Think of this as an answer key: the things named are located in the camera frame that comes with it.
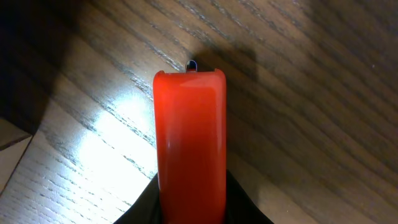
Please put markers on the brown cardboard box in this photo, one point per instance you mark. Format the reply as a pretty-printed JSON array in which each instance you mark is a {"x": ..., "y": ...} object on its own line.
[{"x": 14, "y": 142}]

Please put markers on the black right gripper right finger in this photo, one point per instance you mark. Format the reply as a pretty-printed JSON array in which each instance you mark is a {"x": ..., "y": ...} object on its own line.
[{"x": 240, "y": 209}]

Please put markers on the red stapler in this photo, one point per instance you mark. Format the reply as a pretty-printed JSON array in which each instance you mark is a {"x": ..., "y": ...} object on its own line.
[{"x": 190, "y": 129}]

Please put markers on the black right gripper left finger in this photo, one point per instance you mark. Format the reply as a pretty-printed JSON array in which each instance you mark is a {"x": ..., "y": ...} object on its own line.
[{"x": 146, "y": 209}]

